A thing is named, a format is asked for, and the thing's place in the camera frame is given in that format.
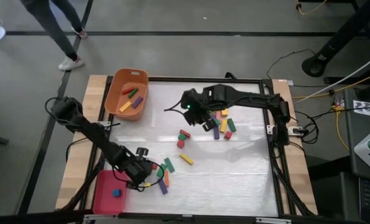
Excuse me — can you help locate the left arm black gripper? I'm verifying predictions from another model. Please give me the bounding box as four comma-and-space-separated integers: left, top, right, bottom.
119, 148, 152, 190

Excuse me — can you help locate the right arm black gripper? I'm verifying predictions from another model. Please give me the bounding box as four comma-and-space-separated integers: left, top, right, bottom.
180, 88, 217, 132

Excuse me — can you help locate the white box of blocks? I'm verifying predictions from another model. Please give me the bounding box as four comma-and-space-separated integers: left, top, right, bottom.
354, 125, 370, 172

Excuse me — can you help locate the red plastic tray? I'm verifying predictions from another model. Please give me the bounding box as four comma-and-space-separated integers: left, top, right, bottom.
93, 170, 128, 215

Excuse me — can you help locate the orange plastic bin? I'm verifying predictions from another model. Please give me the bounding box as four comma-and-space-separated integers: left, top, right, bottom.
104, 68, 149, 121

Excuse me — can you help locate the small white connector box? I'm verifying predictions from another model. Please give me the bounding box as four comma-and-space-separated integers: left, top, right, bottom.
285, 126, 305, 137

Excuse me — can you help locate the dark grey side desk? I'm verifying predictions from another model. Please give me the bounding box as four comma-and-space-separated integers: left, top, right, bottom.
343, 88, 370, 224

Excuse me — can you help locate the black stand with round foot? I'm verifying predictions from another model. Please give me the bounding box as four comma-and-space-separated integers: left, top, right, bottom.
301, 0, 370, 78
354, 79, 370, 102

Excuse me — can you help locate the white paper with black print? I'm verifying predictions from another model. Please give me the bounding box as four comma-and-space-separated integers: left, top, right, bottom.
352, 99, 370, 119

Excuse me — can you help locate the left gripper black cable loop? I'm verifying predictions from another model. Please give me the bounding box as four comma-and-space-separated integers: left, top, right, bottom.
111, 159, 164, 191

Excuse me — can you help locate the gripper black cable loop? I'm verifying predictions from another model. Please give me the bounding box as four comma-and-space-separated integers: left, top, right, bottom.
111, 159, 164, 191
164, 98, 187, 113

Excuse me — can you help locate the right gripper black cable loop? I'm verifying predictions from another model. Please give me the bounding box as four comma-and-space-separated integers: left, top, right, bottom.
164, 98, 187, 113

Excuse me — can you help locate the black metal table frame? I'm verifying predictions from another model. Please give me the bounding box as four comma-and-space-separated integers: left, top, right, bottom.
78, 72, 318, 218

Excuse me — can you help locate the silver metal bracket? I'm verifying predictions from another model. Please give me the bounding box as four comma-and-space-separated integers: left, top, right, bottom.
255, 217, 292, 224
83, 213, 108, 223

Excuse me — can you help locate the black cable bundle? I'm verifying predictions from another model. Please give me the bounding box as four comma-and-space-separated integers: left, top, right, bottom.
293, 110, 321, 146

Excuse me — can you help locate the yellow cable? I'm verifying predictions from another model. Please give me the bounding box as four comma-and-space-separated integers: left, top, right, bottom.
333, 104, 350, 152
292, 70, 370, 100
296, 0, 328, 16

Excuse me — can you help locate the white cable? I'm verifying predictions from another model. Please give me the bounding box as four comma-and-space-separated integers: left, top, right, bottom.
293, 51, 370, 105

